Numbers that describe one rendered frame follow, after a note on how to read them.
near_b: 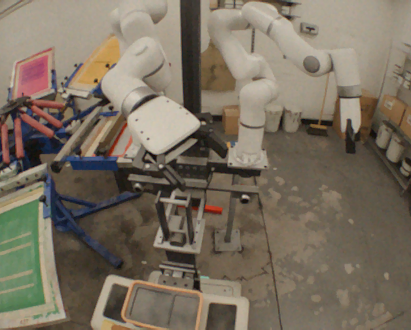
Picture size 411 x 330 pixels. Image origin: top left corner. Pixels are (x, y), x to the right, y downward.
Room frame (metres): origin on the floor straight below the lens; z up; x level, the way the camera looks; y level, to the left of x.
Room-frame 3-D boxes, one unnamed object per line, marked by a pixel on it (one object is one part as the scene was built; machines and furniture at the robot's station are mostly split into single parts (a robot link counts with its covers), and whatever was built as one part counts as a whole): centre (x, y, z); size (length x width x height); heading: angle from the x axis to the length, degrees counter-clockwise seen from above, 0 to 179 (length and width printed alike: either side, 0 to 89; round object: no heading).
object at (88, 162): (0.91, 0.61, 0.98); 0.30 x 0.05 x 0.07; 90
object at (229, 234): (1.07, -0.19, 0.48); 0.22 x 0.22 x 0.96; 0
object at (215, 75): (3.14, -0.18, 1.06); 0.53 x 0.07 x 1.05; 90
